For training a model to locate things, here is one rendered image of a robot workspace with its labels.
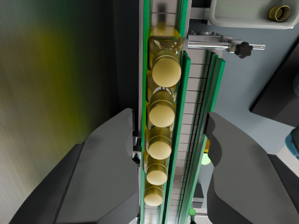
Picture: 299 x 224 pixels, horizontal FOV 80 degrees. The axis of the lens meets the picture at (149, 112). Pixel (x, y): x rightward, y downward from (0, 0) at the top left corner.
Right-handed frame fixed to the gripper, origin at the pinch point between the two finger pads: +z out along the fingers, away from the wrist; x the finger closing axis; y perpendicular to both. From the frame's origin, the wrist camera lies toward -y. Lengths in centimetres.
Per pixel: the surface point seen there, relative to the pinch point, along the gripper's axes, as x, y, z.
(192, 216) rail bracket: 14, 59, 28
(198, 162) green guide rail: 11.8, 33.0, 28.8
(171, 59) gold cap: 0.4, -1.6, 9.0
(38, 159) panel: -12.4, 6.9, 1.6
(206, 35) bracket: 10.2, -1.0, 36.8
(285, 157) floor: 124, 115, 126
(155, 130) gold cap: -1.0, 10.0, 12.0
